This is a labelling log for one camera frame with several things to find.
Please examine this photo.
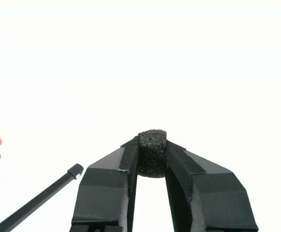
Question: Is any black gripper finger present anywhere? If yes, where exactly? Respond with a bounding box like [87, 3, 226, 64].
[164, 139, 259, 232]
[69, 135, 141, 232]

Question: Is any black foam box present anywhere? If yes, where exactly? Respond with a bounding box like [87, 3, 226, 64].
[137, 129, 167, 179]

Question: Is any black rod with cap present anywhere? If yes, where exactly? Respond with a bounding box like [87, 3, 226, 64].
[0, 163, 85, 232]

